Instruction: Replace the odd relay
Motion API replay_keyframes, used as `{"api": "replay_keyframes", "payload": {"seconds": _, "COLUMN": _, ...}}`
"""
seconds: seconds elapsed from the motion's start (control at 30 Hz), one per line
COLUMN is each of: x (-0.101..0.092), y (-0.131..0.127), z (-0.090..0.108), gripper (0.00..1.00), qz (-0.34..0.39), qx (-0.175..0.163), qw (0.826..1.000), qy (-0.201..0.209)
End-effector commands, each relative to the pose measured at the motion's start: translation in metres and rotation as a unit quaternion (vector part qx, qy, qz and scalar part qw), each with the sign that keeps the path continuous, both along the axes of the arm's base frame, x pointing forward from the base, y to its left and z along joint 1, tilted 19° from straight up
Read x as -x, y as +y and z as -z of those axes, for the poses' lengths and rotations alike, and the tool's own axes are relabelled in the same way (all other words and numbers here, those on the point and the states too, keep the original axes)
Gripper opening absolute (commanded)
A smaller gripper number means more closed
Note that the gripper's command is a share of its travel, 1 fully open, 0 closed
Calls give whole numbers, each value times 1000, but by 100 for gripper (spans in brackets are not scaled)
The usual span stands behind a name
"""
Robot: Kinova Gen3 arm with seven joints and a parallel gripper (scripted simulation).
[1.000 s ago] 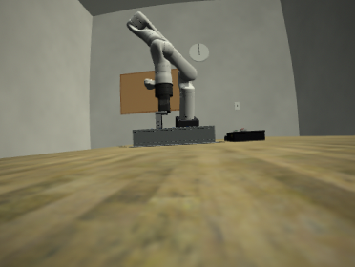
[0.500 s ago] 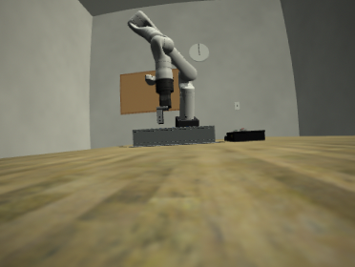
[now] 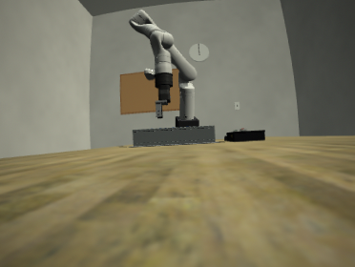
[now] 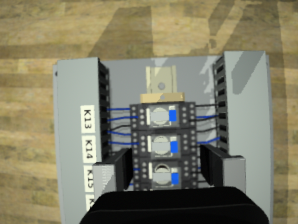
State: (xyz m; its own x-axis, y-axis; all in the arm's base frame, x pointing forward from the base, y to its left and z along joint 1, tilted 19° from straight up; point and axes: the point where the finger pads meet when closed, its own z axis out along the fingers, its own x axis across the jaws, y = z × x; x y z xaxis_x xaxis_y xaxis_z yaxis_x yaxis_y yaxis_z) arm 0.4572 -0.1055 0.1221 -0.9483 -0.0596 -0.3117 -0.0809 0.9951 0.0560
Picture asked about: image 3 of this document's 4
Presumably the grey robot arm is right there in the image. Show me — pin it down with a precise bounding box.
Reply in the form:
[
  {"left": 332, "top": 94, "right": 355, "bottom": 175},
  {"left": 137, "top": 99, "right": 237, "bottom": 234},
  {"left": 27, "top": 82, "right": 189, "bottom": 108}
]
[{"left": 129, "top": 10, "right": 197, "bottom": 120}]

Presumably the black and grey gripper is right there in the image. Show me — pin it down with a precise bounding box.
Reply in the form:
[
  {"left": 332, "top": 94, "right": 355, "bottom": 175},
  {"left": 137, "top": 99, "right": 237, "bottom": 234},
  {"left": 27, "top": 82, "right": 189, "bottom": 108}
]
[{"left": 144, "top": 62, "right": 173, "bottom": 118}]

